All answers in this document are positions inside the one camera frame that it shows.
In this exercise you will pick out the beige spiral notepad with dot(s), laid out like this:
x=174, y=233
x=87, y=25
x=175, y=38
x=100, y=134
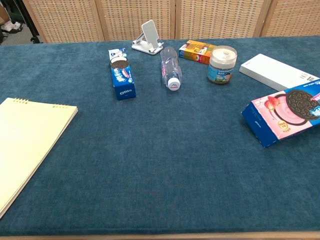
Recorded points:
x=30, y=140

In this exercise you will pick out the white clutter pile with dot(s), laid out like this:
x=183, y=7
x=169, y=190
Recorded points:
x=11, y=26

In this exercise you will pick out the blue velvet tablecloth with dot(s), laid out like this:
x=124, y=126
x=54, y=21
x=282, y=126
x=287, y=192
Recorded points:
x=160, y=150

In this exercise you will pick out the black tripod stand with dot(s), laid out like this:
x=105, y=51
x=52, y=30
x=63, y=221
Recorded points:
x=29, y=22

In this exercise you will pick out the clear jar with blue label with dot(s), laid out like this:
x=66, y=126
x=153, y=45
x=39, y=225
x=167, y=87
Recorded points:
x=221, y=66

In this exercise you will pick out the woven rattan screen panel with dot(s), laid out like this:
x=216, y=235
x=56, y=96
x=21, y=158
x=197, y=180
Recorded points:
x=220, y=17
x=65, y=20
x=120, y=17
x=295, y=17

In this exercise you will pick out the flat white carton box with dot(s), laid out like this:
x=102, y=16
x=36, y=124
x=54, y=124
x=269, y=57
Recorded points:
x=270, y=68

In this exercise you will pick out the white folding phone stand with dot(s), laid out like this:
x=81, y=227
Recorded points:
x=150, y=31

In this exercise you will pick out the long blue Oreo box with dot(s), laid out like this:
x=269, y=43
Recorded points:
x=123, y=81

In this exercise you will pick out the pink and blue Oreo box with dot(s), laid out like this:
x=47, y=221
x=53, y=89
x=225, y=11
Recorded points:
x=280, y=117

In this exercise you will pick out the clear plastic water bottle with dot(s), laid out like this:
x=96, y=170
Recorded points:
x=170, y=67

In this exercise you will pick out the orange yellow snack box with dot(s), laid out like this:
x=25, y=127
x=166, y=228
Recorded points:
x=192, y=52

